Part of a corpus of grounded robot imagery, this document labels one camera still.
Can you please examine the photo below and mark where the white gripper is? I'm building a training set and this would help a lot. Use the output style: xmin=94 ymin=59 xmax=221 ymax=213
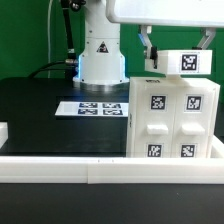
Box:
xmin=106 ymin=0 xmax=224 ymax=69

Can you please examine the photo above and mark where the white cabinet top block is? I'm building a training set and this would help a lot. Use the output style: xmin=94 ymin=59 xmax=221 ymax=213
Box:
xmin=145 ymin=50 xmax=212 ymax=75

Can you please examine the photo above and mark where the white cabinet door panel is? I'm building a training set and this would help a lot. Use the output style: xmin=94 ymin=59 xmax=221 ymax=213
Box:
xmin=172 ymin=87 xmax=215 ymax=158
xmin=135 ymin=87 xmax=175 ymax=158

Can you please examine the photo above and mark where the white cabinet box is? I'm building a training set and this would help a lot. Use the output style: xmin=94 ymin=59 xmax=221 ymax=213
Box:
xmin=126 ymin=77 xmax=220 ymax=158

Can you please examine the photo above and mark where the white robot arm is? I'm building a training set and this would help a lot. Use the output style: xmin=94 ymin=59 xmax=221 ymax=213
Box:
xmin=60 ymin=0 xmax=224 ymax=90

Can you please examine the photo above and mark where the white marker sheet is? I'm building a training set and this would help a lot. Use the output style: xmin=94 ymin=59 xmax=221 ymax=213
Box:
xmin=55 ymin=101 xmax=128 ymax=117

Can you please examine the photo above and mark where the black cable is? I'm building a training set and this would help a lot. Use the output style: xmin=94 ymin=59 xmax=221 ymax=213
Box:
xmin=28 ymin=0 xmax=79 ymax=79

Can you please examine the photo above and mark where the white cable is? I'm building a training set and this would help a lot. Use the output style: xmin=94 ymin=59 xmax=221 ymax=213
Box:
xmin=47 ymin=0 xmax=54 ymax=79

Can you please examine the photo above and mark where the white frame border wall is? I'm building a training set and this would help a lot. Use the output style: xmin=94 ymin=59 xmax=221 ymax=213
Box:
xmin=0 ymin=122 xmax=224 ymax=185

